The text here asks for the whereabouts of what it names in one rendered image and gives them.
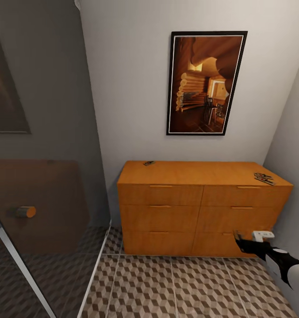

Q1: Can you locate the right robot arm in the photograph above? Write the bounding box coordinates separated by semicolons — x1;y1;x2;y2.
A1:
235;231;299;297

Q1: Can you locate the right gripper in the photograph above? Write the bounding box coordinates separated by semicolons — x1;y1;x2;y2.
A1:
235;239;270;258

